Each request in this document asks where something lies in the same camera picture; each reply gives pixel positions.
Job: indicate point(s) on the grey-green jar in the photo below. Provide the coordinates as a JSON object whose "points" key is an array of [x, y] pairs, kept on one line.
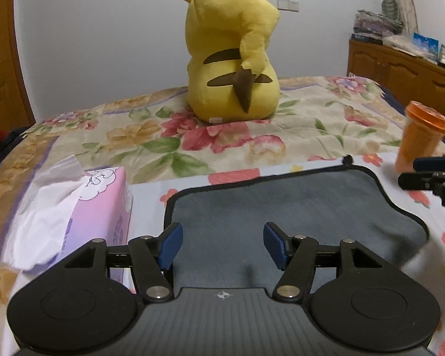
{"points": [[390, 7]]}

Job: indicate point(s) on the stack of folded cloths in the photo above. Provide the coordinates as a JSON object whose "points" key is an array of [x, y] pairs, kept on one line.
{"points": [[376, 26]]}

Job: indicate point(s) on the wooden door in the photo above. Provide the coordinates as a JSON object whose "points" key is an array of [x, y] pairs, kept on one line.
{"points": [[2, 52]]}

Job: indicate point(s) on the white wall switch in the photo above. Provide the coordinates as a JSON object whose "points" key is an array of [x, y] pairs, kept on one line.
{"points": [[287, 4]]}

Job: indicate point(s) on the wooden cabinet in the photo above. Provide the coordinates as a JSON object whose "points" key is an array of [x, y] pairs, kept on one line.
{"points": [[400, 70]]}

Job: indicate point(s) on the pink tissue box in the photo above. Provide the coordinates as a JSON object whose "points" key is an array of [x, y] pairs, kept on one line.
{"points": [[104, 207]]}

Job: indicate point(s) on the white curtain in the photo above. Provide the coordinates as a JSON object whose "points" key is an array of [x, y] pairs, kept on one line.
{"points": [[403, 0]]}

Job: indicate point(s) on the floral bed blanket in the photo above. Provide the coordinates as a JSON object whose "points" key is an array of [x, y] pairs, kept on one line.
{"points": [[141, 137]]}

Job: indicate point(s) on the blue picture card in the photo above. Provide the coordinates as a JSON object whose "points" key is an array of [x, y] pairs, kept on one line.
{"points": [[425, 46]]}

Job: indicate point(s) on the grey towel with black edge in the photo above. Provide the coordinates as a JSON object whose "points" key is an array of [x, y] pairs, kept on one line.
{"points": [[319, 200]]}

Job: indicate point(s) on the white tissue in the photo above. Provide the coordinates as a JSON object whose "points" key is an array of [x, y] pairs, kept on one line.
{"points": [[44, 207]]}

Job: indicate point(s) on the orange plastic cup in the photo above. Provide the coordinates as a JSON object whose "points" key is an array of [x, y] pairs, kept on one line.
{"points": [[417, 137]]}

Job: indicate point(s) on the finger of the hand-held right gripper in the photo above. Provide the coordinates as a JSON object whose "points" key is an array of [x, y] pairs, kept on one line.
{"points": [[432, 163], [417, 180]]}

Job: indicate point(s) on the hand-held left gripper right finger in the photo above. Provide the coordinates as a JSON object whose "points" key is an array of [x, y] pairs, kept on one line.
{"points": [[274, 245]]}

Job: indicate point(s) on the yellow plush toy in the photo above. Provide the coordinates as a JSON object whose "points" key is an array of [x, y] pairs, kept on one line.
{"points": [[226, 63]]}

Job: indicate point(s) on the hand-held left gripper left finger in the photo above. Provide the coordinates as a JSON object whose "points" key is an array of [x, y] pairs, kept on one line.
{"points": [[171, 245]]}

